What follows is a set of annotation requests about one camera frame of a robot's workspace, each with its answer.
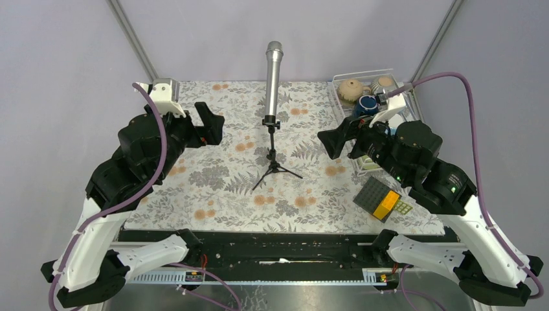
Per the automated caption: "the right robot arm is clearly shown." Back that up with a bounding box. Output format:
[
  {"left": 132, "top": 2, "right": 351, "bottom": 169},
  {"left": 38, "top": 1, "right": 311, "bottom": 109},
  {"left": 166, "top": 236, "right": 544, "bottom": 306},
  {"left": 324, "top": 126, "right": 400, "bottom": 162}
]
[{"left": 317, "top": 117, "right": 543, "bottom": 306}]

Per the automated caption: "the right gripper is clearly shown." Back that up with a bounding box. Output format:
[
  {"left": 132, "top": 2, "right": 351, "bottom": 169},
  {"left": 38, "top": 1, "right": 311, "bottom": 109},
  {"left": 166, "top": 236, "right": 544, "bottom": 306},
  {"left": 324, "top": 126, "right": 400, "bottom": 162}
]
[{"left": 317, "top": 108, "right": 412, "bottom": 184}]

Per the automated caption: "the light green cup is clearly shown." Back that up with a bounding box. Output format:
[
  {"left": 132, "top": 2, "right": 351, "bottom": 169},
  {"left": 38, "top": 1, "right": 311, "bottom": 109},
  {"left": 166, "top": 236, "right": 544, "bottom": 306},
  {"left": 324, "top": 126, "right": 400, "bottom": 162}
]
[{"left": 357, "top": 155, "right": 380, "bottom": 171}]

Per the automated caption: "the striped grey cup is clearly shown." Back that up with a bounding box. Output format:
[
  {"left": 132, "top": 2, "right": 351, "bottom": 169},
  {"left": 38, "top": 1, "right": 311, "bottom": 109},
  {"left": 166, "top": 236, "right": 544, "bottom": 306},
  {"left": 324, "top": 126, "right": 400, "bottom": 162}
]
[{"left": 370, "top": 75, "right": 398, "bottom": 95}]

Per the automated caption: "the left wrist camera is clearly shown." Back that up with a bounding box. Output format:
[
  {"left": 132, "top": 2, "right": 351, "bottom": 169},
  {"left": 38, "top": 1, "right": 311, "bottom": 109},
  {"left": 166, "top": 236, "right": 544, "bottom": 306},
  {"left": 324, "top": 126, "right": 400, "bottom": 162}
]
[{"left": 149, "top": 78, "right": 186, "bottom": 118}]

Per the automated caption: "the dark grey building plate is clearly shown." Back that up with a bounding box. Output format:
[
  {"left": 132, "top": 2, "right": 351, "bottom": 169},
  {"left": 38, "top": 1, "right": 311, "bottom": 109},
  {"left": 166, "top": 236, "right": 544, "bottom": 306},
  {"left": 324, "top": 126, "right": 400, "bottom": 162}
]
[{"left": 353, "top": 178, "right": 394, "bottom": 215}]

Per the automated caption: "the silver microphone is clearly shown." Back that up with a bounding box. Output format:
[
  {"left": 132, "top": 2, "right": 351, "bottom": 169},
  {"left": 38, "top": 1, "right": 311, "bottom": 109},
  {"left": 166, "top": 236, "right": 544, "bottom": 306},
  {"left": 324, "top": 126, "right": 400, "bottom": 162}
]
[{"left": 264, "top": 41, "right": 284, "bottom": 126}]

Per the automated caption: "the white cable duct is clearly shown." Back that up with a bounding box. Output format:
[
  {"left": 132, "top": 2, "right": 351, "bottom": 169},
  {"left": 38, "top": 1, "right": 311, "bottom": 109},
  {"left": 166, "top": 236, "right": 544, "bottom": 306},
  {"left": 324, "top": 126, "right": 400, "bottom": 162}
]
[{"left": 128, "top": 269, "right": 399, "bottom": 287}]

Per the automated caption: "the dark blue cup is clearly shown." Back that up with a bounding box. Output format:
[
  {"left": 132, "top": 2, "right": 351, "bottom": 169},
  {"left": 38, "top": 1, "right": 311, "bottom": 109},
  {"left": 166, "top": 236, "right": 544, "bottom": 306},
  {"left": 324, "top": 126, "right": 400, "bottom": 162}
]
[{"left": 352, "top": 95, "right": 379, "bottom": 118}]

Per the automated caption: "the beige ribbed cup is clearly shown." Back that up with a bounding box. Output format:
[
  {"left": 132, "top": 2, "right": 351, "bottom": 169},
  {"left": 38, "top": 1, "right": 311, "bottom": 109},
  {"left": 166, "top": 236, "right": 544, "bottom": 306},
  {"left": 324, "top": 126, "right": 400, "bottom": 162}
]
[{"left": 337, "top": 79, "right": 372, "bottom": 103}]

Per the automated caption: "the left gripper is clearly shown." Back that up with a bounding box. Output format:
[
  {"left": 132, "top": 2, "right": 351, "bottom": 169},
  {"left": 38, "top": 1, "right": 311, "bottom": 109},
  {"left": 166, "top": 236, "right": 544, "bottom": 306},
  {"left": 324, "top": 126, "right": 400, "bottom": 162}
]
[{"left": 147, "top": 101, "right": 225, "bottom": 181}]

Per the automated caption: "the floral table mat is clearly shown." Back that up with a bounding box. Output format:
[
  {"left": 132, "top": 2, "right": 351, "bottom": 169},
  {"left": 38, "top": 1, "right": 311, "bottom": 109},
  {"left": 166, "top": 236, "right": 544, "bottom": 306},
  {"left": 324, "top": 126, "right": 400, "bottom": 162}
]
[{"left": 124, "top": 81, "right": 444, "bottom": 235}]

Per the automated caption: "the white wire dish rack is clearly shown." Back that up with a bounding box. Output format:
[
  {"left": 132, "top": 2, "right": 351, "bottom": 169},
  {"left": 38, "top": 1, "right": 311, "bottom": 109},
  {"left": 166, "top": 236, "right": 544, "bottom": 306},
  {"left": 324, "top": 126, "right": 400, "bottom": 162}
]
[{"left": 317, "top": 83, "right": 442, "bottom": 184}]

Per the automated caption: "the right aluminium frame post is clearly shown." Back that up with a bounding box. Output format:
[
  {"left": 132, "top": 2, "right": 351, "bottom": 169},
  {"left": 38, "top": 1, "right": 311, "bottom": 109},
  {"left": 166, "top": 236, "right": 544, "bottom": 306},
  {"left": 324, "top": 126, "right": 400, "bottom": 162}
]
[{"left": 410, "top": 0, "right": 465, "bottom": 82}]

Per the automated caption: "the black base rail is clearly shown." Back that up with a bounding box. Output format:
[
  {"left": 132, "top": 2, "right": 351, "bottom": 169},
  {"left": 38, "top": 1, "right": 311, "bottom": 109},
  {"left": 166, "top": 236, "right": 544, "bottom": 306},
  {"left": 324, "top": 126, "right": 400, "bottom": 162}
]
[{"left": 117, "top": 229, "right": 460, "bottom": 284}]

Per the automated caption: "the black tripod mic stand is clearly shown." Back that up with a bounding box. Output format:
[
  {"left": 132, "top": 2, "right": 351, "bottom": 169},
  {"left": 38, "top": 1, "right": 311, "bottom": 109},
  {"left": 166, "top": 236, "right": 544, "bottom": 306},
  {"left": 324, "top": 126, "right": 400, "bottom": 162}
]
[{"left": 252, "top": 117, "right": 303, "bottom": 191}]

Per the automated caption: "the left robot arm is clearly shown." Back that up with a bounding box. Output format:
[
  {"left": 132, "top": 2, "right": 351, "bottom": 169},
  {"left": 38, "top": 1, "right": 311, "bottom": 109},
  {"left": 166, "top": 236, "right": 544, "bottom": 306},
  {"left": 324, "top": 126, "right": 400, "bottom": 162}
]
[{"left": 56, "top": 102, "right": 225, "bottom": 308}]

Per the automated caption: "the aluminium frame post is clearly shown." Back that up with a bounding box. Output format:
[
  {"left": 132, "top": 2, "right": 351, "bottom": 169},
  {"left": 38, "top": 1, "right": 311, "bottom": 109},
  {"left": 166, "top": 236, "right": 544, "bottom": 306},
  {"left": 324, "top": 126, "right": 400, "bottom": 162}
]
[
  {"left": 410, "top": 0, "right": 465, "bottom": 82},
  {"left": 106, "top": 0, "right": 159, "bottom": 81}
]

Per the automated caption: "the left aluminium frame post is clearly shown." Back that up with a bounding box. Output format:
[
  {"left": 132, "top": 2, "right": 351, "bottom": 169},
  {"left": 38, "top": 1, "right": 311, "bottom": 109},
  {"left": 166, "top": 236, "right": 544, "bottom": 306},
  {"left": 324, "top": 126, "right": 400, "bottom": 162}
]
[{"left": 106, "top": 0, "right": 159, "bottom": 81}]

